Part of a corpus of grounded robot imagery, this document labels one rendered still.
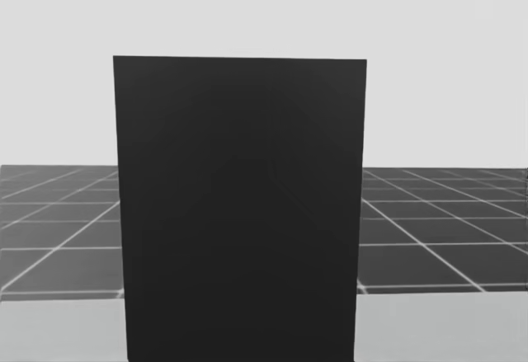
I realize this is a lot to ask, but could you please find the black screen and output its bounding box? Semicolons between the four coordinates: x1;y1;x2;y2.
112;54;368;362

